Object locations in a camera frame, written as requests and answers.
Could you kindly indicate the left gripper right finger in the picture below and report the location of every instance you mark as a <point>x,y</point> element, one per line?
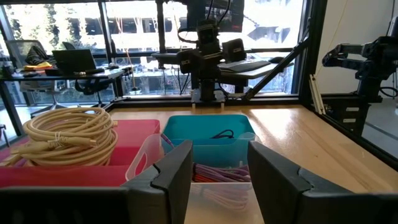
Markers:
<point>280,193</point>

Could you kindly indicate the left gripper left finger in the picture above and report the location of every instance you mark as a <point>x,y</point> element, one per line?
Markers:
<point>168,193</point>

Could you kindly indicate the black robot arm on stand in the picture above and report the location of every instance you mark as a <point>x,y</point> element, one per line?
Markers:
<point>370,65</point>

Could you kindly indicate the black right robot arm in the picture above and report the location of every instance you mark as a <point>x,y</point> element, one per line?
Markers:
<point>206,84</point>

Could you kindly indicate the clear plastic bin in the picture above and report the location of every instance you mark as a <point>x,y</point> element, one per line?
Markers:
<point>155,143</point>

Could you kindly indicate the black laptop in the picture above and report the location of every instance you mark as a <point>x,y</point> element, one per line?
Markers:
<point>248,66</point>
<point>73,60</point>

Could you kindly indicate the teal plastic bin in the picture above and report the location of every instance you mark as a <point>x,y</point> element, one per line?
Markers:
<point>192,124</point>

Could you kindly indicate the grey side desk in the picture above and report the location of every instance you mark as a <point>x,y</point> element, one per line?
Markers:
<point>264,72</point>

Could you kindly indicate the dark window desk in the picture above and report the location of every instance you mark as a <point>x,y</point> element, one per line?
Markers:
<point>102,74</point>

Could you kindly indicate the black computer mouse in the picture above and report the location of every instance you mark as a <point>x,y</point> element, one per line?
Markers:
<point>276,60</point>

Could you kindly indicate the black office chair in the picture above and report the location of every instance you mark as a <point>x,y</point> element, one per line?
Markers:
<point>93,85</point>

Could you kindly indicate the yellow flat item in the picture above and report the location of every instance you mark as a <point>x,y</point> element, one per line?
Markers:
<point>38,66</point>

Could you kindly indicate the striped dark clothing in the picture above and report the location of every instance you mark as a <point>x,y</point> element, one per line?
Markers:
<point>35,55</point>

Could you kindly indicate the grey mesh office chair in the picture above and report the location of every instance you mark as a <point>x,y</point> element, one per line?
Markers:
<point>18,49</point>

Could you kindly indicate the silver metal bracket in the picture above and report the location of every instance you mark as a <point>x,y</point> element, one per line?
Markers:
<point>317,96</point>

